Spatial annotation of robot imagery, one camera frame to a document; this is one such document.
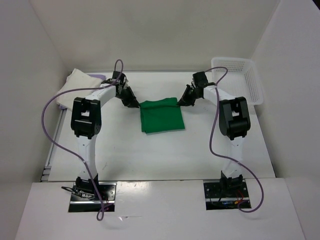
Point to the purple t shirt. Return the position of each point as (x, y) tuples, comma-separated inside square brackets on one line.
[(97, 76)]

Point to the green t shirt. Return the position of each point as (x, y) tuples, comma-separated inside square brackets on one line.
[(163, 115)]

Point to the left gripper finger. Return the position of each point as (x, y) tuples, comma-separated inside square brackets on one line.
[(131, 95), (132, 104)]

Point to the white t shirt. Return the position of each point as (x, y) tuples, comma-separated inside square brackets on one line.
[(77, 87)]

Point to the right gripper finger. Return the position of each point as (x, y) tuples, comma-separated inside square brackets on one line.
[(184, 102), (187, 94)]

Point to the white plastic basket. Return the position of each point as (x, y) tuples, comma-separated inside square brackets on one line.
[(242, 79)]

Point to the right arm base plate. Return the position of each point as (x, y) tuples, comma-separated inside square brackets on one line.
[(216, 199)]

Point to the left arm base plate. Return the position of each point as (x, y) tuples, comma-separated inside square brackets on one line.
[(83, 202)]

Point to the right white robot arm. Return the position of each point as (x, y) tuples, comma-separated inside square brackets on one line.
[(234, 122)]

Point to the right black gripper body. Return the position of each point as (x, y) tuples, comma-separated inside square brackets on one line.
[(194, 93)]

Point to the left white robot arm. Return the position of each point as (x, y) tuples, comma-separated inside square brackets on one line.
[(86, 123)]

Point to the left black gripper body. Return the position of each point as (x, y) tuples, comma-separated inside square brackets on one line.
[(125, 95)]

